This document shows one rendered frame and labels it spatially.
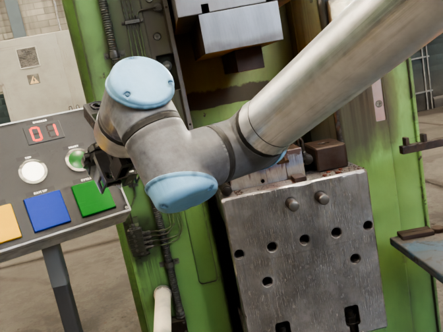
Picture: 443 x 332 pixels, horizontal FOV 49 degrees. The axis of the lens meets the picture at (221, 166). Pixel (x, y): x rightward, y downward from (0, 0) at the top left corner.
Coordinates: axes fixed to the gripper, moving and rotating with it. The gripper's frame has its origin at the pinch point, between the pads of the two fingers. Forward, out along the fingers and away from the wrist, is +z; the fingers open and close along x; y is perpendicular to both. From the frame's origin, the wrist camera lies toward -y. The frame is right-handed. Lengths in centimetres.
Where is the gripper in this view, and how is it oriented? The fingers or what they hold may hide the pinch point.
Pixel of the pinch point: (99, 173)
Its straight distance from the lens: 99.9
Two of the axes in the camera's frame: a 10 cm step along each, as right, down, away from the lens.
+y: 4.2, 8.7, -2.6
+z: -3.5, 4.2, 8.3
